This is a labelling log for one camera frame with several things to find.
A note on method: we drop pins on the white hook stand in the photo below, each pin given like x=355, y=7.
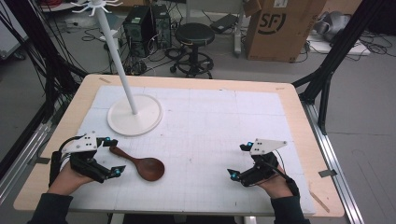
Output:
x=134, y=119

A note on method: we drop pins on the white stand leg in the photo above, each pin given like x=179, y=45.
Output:
x=238, y=31

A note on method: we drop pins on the person's left hand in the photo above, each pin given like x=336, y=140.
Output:
x=67, y=182

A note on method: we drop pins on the person's right hand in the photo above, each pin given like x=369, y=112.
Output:
x=275, y=188

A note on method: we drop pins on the grey tape piece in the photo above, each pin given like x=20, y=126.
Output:
x=327, y=173
x=42, y=160

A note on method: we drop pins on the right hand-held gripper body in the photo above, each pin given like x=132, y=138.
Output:
x=263, y=166

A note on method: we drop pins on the brown cardboard box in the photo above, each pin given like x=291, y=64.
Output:
x=280, y=34

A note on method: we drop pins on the white floor board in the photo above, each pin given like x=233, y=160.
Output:
x=337, y=47

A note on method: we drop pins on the black round stool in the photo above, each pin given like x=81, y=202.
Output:
x=194, y=35

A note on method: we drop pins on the slim black computer tower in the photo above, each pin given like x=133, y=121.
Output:
x=162, y=26

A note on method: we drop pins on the black flat device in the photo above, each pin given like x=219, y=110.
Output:
x=223, y=23

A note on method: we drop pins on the brown wooden spoon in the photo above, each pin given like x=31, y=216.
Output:
x=149, y=168

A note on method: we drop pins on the large black computer tower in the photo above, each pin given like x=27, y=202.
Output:
x=138, y=29

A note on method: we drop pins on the tan tape strip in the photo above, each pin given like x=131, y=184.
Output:
x=319, y=202

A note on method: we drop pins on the white grid mat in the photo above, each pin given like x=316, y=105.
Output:
x=218, y=124

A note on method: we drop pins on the aluminium rail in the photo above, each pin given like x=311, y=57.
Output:
x=21, y=158
x=330, y=155

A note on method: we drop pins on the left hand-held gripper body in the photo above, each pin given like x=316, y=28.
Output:
x=81, y=146

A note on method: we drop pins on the black metal frame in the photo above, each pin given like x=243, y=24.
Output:
x=336, y=53
x=46, y=62

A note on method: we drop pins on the grey bundled object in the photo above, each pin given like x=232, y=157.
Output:
x=331, y=24

